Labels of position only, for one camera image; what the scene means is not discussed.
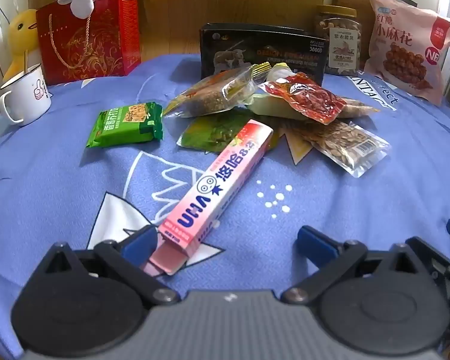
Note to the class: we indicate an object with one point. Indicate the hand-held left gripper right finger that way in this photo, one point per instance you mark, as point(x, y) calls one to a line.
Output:
point(315, 242)

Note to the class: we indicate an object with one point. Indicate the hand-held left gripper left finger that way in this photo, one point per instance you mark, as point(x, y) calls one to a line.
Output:
point(138, 240)

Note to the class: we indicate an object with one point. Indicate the pink candy box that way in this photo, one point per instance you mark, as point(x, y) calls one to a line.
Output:
point(217, 180)

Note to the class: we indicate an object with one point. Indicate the clear sunflower seed packet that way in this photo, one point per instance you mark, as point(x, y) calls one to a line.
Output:
point(345, 144)

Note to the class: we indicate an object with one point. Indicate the green cracker packet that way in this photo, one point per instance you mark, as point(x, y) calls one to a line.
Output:
point(123, 123)

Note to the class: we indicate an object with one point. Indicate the green leaf snack packet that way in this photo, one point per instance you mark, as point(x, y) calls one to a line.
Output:
point(206, 133)

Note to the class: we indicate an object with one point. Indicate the red meat snack packet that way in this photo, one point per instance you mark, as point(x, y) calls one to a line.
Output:
point(311, 99)

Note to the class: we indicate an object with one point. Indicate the pale green snack packet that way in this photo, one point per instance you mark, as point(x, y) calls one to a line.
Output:
point(268, 105)

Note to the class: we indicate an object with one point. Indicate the clear brown grain packet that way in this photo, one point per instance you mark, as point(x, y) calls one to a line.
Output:
point(213, 97)

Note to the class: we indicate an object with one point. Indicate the black tin box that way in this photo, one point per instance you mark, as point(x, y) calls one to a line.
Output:
point(247, 45)

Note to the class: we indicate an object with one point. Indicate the blue printed tablecloth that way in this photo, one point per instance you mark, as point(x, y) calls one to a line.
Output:
point(60, 180)

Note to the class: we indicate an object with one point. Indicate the white enamel mug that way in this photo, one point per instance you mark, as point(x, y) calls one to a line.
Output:
point(30, 97)

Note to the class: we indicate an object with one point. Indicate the red gift box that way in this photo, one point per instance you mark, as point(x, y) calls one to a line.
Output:
point(97, 45)

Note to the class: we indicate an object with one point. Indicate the pink snack bag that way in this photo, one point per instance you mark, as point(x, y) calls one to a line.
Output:
point(405, 30)

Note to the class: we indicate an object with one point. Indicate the clear nut jar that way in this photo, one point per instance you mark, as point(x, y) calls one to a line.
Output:
point(337, 30)

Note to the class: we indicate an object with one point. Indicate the yellow duck plush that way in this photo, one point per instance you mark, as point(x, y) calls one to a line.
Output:
point(20, 30)

